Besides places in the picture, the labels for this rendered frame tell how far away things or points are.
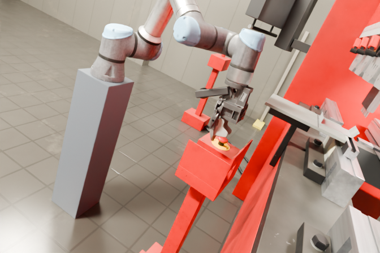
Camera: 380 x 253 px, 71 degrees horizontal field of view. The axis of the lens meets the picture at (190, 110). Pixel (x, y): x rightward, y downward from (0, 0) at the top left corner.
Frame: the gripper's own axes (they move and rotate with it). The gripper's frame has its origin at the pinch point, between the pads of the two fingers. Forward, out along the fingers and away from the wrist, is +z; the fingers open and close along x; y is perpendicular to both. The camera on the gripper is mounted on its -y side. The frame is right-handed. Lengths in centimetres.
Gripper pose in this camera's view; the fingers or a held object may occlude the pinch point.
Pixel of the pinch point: (211, 136)
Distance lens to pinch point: 89.0
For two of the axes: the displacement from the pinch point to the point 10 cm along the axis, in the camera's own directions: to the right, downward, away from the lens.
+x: 4.7, -1.8, 8.6
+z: -2.7, 9.0, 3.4
